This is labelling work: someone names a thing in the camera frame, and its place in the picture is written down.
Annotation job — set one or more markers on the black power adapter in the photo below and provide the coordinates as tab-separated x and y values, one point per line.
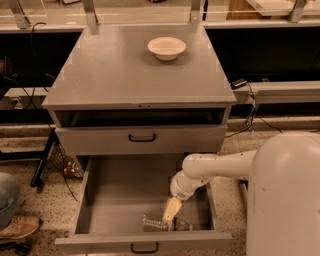
238	84

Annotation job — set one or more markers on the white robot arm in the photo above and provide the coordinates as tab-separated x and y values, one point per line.
283	200

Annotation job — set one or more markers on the blue jeans leg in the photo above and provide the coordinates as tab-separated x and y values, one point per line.
9	196

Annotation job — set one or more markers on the black stand leg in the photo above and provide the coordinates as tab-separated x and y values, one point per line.
36	180

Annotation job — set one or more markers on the grey drawer cabinet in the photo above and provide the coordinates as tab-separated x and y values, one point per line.
111	79

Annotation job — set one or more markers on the tan shoe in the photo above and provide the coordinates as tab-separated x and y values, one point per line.
20	227

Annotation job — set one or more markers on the black middle drawer handle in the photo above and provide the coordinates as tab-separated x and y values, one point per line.
144	248

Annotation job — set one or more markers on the black upper drawer handle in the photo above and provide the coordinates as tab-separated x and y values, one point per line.
142	138

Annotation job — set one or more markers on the white bowl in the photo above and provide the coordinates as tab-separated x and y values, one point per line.
166	48

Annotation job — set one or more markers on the black drawer handle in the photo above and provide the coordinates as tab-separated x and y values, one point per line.
144	248
142	138

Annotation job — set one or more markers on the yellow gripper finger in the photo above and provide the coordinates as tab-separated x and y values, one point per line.
173	206

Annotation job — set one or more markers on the open grey middle drawer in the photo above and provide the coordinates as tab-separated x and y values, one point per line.
118	190

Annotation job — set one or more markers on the clear plastic water bottle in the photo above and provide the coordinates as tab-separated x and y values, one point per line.
151	223

